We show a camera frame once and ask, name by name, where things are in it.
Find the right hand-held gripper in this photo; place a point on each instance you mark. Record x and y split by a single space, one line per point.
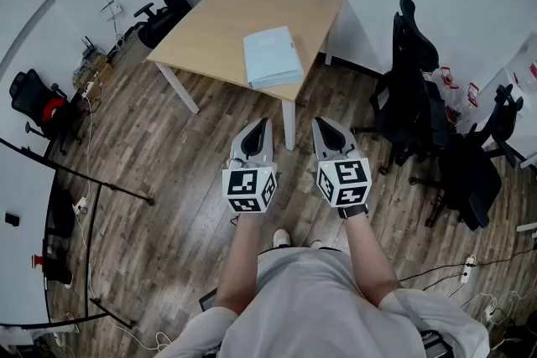
348 176

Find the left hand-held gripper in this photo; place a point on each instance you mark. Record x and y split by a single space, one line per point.
243 182

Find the light blue board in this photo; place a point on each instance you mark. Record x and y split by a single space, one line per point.
270 56

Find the person's right forearm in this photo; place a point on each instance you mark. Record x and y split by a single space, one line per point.
369 260

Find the person's left forearm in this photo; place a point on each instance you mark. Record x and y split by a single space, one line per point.
241 264

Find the black wristwatch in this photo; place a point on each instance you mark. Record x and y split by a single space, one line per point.
352 211

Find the person's left white shoe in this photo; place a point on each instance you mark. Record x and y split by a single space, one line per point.
281 237

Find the person's white shoe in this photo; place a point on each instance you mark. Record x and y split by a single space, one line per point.
316 244
281 237

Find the person's right white shoe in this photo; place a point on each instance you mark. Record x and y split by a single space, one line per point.
316 244

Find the light wooden table, white legs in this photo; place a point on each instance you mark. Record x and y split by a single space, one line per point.
235 25

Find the person's white shirt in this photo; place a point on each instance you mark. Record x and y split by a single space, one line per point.
319 306

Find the cardboard box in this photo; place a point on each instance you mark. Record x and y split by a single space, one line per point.
94 73

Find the white power strip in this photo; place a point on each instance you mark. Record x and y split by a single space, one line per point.
80 205
88 89
467 269

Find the black router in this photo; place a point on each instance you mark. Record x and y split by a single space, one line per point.
89 50

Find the black office chair, red cushion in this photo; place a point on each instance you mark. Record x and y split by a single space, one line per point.
38 105

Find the white wall-mounted box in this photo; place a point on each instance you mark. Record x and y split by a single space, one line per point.
111 9

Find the white desk with black frame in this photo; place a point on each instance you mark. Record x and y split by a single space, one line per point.
21 188

